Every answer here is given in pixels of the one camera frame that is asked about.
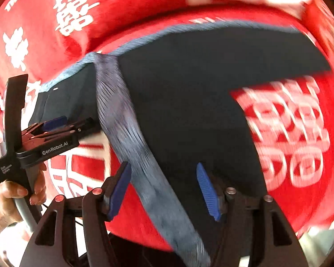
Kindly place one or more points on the person's left hand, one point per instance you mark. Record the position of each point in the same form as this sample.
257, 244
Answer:
10, 191

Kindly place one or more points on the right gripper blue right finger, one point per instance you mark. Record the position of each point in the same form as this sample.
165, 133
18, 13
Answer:
252, 226

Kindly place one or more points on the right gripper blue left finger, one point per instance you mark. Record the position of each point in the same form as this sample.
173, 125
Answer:
72, 232

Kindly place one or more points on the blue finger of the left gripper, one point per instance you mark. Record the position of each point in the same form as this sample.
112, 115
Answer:
55, 123

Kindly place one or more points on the black pants with blue stripes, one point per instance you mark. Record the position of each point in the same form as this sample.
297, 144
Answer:
165, 103

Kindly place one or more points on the red wedding bed blanket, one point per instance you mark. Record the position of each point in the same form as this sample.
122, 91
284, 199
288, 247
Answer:
292, 120

